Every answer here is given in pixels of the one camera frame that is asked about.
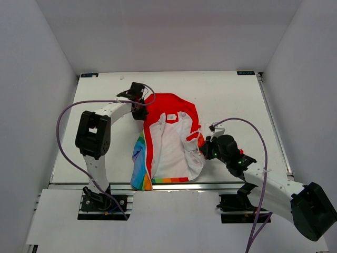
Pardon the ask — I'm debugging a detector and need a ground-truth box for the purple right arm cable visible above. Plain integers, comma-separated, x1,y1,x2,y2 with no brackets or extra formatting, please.
210,117,273,253

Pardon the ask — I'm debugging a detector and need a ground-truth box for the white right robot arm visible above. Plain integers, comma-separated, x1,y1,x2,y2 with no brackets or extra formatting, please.
201,134,336,241

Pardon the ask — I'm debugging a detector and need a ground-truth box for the blue corner label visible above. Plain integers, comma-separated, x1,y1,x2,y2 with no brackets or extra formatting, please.
80,73,98,78
236,71,255,75

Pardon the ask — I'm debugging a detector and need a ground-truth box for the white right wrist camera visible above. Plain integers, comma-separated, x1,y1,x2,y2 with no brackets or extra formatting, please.
209,124,225,139

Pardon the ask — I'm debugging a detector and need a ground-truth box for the aluminium front rail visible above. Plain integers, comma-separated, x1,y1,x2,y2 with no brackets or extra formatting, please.
48,181,290,191

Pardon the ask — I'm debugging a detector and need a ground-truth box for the rainbow red kids jacket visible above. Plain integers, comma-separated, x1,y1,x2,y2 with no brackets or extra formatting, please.
130,93,212,191

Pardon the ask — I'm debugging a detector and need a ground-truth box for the left blue corner label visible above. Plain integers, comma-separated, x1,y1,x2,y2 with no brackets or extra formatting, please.
80,73,98,78

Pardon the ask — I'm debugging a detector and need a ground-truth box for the aluminium right side rail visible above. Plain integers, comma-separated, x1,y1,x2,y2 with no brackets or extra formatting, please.
256,72,294,179

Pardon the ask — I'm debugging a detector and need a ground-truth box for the aluminium rail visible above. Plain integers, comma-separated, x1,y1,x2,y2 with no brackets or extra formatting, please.
256,72,294,179
48,181,290,191

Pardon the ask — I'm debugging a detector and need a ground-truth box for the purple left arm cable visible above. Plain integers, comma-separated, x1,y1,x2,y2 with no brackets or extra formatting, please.
57,83,156,221

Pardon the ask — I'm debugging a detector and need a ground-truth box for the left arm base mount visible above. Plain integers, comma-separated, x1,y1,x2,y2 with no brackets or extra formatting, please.
77,187,133,221

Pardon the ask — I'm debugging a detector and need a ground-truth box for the right blue corner label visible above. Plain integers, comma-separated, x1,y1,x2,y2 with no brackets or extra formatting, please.
236,71,255,75

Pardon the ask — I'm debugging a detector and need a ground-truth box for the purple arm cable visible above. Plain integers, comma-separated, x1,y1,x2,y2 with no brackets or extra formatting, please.
57,83,156,221
210,117,273,253

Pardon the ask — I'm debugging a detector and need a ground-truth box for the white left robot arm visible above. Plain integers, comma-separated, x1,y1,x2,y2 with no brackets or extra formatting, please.
75,82,148,210

